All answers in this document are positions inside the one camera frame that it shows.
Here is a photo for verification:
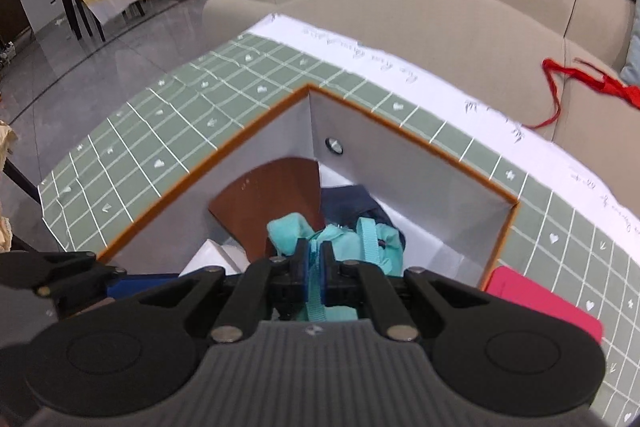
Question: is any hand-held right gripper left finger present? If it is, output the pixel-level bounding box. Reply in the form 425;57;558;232
140;237;308;343

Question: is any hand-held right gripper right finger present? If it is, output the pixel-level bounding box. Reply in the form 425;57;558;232
319;241;493;342

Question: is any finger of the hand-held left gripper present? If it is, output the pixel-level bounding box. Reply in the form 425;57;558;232
32;264;178;303
0;251;98;283

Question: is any navy blue cloth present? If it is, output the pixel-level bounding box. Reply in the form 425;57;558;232
320;185;396;233

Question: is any brown leather pouch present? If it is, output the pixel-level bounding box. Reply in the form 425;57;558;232
209;158;322;260

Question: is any orange-edged white cardboard box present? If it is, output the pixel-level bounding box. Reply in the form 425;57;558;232
97;83;521;293

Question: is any white folded paper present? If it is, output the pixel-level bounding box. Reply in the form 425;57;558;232
179;239;251;278

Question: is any cream fuzzy cloth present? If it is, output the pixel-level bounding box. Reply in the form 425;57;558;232
0;119;20;253

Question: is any green checked tablecloth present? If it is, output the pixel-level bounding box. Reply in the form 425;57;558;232
37;12;640;427

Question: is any clear box with red lid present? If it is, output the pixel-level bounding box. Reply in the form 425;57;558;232
485;267;605;348

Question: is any beige sofa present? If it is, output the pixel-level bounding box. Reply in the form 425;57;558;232
202;0;640;148

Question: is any red ribbon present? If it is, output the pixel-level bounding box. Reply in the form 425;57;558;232
525;58;640;130

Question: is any light blue cushion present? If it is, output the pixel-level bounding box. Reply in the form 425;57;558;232
619;19;640;88

